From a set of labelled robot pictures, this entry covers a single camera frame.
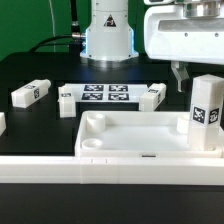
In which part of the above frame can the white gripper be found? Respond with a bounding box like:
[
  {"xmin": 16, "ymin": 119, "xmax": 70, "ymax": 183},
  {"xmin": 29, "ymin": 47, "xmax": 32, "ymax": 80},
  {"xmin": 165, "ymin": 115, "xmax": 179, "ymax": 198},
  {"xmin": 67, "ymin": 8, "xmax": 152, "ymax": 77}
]
[{"xmin": 143, "ymin": 0, "xmax": 224, "ymax": 92}]

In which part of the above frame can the white desk tabletop tray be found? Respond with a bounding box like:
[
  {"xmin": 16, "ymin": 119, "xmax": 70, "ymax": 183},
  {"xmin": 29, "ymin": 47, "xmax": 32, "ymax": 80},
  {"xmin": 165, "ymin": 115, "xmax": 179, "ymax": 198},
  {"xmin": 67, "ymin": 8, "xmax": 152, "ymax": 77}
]
[{"xmin": 75, "ymin": 111, "xmax": 224, "ymax": 158}]

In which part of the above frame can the white fiducial marker sheet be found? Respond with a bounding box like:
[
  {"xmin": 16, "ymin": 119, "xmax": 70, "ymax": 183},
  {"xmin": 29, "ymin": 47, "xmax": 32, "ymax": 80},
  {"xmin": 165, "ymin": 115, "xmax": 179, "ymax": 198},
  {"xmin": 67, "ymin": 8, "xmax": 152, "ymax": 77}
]
[{"xmin": 65, "ymin": 83, "xmax": 148, "ymax": 103}]

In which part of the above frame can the white fence front bar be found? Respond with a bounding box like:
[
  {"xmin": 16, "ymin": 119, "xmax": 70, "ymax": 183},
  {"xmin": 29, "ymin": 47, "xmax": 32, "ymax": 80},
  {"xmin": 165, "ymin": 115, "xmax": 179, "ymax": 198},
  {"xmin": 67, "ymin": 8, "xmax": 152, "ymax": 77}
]
[{"xmin": 0, "ymin": 156, "xmax": 224, "ymax": 185}]

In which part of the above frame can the white fence bar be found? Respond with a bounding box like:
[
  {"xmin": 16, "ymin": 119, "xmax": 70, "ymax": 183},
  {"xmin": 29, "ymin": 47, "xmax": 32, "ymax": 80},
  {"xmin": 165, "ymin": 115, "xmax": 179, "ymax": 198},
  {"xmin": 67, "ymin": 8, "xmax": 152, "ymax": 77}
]
[
  {"xmin": 0, "ymin": 112, "xmax": 6, "ymax": 136},
  {"xmin": 0, "ymin": 156, "xmax": 224, "ymax": 185}
]

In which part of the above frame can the white fence left bar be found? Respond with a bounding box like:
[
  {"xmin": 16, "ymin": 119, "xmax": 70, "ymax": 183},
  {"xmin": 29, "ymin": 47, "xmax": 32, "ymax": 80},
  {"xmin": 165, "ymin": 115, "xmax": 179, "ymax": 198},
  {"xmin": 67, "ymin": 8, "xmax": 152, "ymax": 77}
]
[{"xmin": 0, "ymin": 112, "xmax": 6, "ymax": 136}]

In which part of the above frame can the black cable with connector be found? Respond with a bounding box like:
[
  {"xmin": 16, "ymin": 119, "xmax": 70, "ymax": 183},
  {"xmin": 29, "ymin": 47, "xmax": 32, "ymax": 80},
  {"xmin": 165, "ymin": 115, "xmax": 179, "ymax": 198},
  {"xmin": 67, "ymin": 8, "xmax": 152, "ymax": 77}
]
[{"xmin": 28, "ymin": 0, "xmax": 88, "ymax": 54}]

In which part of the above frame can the thin white cable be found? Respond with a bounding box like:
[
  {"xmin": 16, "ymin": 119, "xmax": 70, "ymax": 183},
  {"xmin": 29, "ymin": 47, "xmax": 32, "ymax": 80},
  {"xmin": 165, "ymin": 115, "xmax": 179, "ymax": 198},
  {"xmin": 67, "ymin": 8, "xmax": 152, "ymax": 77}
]
[{"xmin": 48, "ymin": 0, "xmax": 57, "ymax": 38}]

